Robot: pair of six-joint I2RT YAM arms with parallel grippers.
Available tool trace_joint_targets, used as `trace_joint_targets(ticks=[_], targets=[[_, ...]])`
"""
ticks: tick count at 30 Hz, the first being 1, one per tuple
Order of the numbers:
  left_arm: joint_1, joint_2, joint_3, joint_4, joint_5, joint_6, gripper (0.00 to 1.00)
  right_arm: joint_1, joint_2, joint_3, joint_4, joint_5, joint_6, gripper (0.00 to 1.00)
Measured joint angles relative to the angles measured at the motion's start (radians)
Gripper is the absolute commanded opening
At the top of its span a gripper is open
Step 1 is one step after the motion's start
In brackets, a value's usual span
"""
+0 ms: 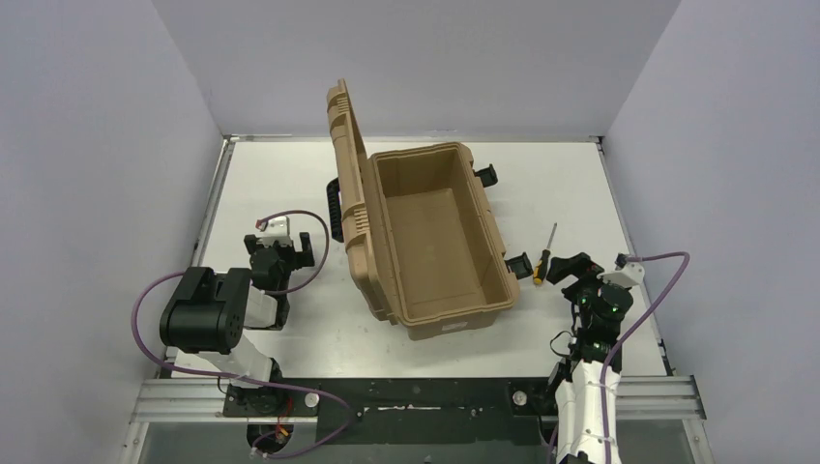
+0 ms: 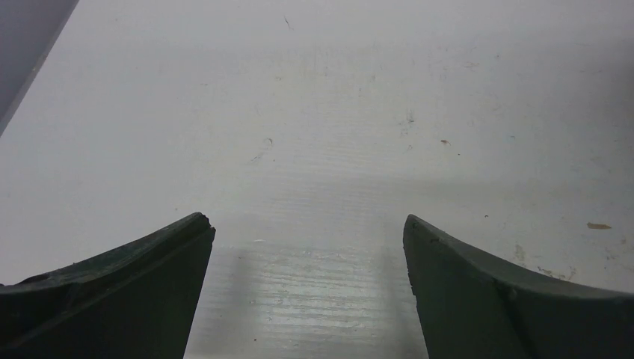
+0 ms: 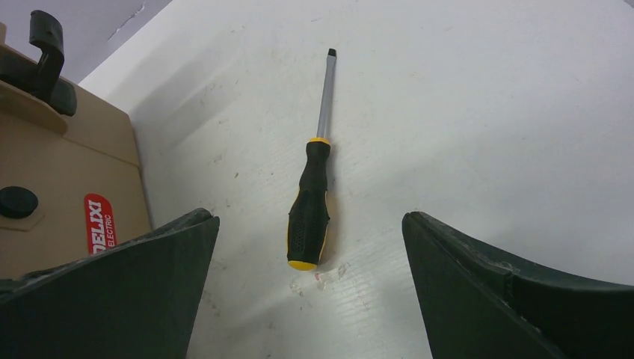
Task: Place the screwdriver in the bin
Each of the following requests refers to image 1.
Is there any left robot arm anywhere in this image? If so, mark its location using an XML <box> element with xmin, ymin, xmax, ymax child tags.
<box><xmin>159</xmin><ymin>232</ymin><xmax>315</xmax><ymax>417</ymax></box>

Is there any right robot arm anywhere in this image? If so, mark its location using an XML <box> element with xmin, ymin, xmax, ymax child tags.
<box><xmin>544</xmin><ymin>252</ymin><xmax>633</xmax><ymax>463</ymax></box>

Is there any yellow black screwdriver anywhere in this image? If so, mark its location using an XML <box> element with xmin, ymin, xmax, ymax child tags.
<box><xmin>533</xmin><ymin>222</ymin><xmax>558</xmax><ymax>286</ymax></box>

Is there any tan plastic tool case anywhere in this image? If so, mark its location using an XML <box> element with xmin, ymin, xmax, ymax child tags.
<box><xmin>326</xmin><ymin>80</ymin><xmax>534</xmax><ymax>340</ymax></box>

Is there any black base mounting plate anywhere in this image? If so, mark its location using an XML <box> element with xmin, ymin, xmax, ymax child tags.
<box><xmin>222</xmin><ymin>378</ymin><xmax>557</xmax><ymax>446</ymax></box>

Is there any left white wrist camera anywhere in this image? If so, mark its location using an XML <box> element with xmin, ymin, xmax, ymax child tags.
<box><xmin>256</xmin><ymin>216</ymin><xmax>292</xmax><ymax>247</ymax></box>

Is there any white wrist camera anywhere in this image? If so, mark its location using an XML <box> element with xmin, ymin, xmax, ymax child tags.
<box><xmin>256</xmin><ymin>216</ymin><xmax>292</xmax><ymax>247</ymax></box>
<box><xmin>598</xmin><ymin>253</ymin><xmax>645</xmax><ymax>289</ymax></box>

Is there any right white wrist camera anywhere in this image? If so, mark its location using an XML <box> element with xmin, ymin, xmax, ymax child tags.
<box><xmin>598</xmin><ymin>253</ymin><xmax>645</xmax><ymax>289</ymax></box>

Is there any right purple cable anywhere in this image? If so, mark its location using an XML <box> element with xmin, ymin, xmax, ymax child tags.
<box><xmin>547</xmin><ymin>251</ymin><xmax>691</xmax><ymax>464</ymax></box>

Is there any aluminium frame rail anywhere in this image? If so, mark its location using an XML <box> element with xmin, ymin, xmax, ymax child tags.
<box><xmin>131</xmin><ymin>376</ymin><xmax>706</xmax><ymax>424</ymax></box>

